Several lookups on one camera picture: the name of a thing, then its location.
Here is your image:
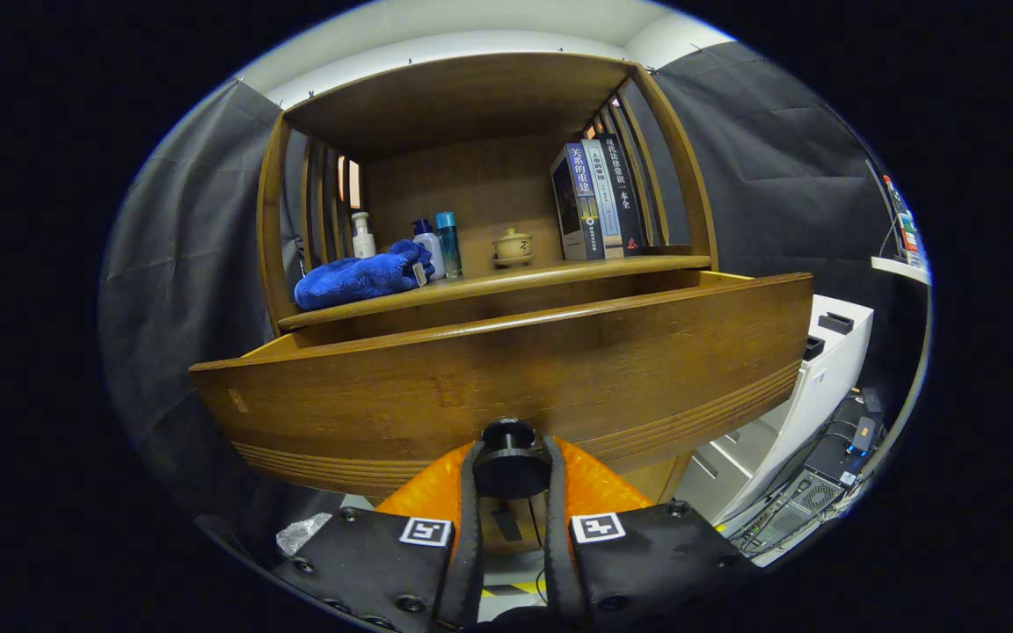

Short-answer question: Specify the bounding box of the blue towel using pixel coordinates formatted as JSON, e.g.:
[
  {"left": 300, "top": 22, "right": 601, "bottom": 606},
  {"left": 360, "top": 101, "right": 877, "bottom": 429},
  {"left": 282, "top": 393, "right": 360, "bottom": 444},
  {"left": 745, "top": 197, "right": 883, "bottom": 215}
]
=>
[{"left": 294, "top": 240, "right": 435, "bottom": 311}]

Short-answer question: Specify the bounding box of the white shelf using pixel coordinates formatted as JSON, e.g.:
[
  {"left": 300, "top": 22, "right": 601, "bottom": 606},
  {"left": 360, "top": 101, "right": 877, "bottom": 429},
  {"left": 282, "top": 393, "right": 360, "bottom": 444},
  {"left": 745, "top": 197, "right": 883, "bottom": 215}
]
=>
[{"left": 871, "top": 255, "right": 931, "bottom": 287}]

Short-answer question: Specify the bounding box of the clear plastic bag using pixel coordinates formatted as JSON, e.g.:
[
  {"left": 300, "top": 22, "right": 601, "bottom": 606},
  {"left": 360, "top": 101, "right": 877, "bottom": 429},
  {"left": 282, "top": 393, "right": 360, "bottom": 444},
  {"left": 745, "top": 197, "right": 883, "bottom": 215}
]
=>
[{"left": 276, "top": 513, "right": 333, "bottom": 557}]

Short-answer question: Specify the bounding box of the clear teal bottle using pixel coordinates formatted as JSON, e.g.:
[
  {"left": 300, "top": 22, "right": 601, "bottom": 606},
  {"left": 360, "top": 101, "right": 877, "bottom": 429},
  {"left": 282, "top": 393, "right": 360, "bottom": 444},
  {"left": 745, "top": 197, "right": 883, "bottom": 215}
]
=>
[{"left": 434, "top": 211, "right": 463, "bottom": 280}]

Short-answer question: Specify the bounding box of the black round drawer knob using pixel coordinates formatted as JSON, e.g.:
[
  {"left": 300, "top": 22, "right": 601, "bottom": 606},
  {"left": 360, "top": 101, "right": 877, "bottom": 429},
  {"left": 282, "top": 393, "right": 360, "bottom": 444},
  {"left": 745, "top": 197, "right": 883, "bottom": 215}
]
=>
[{"left": 472, "top": 419, "right": 553, "bottom": 500}]

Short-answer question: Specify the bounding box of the beige lidded tea cup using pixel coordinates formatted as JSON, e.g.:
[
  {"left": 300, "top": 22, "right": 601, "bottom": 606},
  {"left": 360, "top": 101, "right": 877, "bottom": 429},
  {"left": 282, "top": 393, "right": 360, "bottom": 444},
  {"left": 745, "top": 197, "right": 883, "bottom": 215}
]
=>
[{"left": 491, "top": 227, "right": 536, "bottom": 268}]

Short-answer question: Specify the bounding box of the thick blue spine book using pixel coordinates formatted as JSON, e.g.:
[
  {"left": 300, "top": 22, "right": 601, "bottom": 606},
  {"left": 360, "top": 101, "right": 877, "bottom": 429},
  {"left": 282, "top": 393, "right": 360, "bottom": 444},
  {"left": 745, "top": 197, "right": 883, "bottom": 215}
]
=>
[{"left": 550, "top": 143, "right": 606, "bottom": 262}]

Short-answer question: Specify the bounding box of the wooden drawer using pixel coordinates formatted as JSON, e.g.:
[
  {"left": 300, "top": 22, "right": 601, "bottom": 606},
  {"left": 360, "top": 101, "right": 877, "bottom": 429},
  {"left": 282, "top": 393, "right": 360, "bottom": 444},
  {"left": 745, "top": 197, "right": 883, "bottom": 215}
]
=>
[{"left": 188, "top": 271, "right": 815, "bottom": 502}]

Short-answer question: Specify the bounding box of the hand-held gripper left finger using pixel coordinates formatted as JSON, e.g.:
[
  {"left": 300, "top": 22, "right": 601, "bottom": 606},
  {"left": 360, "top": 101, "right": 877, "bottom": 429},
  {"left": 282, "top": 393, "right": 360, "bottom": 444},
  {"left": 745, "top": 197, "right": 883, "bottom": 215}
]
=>
[{"left": 273, "top": 440, "right": 485, "bottom": 632}]

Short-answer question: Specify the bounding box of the black computer case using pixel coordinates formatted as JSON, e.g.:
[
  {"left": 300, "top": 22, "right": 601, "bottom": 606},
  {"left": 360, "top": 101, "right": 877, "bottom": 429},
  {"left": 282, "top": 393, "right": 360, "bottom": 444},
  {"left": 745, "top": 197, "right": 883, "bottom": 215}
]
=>
[{"left": 731, "top": 470, "right": 855, "bottom": 557}]

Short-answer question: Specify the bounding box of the white cabinet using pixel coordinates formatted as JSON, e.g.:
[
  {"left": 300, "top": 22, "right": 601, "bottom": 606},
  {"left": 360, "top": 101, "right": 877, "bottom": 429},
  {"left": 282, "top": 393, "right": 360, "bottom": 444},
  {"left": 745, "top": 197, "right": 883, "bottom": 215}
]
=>
[{"left": 674, "top": 295, "right": 875, "bottom": 528}]

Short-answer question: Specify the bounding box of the wooden cabinet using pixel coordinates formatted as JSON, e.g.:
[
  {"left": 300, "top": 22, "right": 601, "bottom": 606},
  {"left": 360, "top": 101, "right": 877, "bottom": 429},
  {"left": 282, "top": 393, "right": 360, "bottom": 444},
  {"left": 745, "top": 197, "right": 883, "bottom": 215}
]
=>
[{"left": 256, "top": 51, "right": 720, "bottom": 557}]

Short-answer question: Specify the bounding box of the white bottle blue cap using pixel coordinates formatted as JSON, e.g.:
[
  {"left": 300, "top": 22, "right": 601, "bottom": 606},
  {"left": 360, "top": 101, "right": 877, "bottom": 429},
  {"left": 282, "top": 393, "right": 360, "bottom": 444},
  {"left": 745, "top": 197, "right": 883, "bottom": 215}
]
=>
[{"left": 412, "top": 219, "right": 446, "bottom": 280}]

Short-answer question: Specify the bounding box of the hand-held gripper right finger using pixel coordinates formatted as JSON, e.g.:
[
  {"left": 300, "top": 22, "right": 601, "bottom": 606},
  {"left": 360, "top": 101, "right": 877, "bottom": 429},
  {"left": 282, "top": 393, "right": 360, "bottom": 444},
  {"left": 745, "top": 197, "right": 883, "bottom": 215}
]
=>
[{"left": 543, "top": 437, "right": 758, "bottom": 629}]

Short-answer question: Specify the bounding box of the wooden countertop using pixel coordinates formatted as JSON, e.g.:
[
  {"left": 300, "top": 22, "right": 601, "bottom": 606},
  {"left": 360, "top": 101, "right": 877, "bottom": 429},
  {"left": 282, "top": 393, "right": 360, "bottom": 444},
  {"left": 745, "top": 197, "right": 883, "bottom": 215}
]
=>
[{"left": 278, "top": 246, "right": 711, "bottom": 331}]

